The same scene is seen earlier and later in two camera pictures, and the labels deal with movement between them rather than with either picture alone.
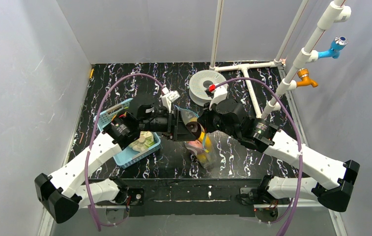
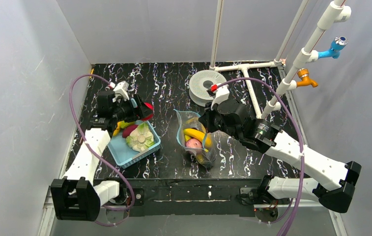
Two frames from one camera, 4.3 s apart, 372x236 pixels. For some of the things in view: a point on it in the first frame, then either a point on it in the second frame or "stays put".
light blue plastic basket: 127,156 stays put
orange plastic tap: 303,73 stays put
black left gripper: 175,127 -> 137,108
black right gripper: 204,120 stays put
